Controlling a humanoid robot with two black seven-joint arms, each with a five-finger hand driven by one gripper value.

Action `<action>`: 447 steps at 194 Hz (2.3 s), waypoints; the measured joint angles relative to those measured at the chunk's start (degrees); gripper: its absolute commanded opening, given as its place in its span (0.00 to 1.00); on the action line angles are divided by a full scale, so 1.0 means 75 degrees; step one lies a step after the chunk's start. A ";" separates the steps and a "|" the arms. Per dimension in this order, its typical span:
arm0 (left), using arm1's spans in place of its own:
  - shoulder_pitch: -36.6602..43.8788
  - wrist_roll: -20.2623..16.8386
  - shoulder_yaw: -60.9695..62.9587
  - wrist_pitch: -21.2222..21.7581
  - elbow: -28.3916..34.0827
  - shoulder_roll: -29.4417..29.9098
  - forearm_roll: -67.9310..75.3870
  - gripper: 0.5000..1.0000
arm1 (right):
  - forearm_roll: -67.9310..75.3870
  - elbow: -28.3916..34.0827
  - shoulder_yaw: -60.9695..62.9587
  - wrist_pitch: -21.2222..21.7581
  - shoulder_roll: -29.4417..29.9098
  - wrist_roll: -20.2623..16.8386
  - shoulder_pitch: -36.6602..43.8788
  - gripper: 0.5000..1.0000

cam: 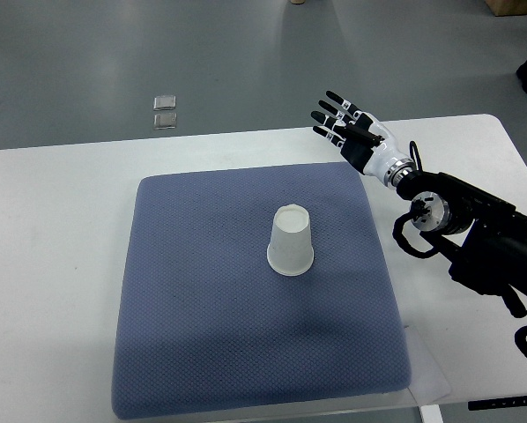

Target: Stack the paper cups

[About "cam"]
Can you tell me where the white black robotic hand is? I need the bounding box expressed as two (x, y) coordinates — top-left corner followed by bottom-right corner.
(311, 91), (417, 188)

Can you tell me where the black table control panel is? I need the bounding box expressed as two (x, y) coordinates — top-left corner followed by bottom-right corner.
(467, 396), (527, 411)

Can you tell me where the blue textured cushion mat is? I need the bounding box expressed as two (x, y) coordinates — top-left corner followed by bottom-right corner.
(112, 162), (411, 419)

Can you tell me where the wooden box top right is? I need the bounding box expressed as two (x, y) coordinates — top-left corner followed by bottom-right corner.
(485, 0), (527, 17)

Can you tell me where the upper metal floor plate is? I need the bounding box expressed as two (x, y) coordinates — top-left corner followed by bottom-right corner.
(153, 94), (176, 110)

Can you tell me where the white paper cup on mat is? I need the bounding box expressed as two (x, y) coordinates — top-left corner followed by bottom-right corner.
(266, 204), (314, 277)

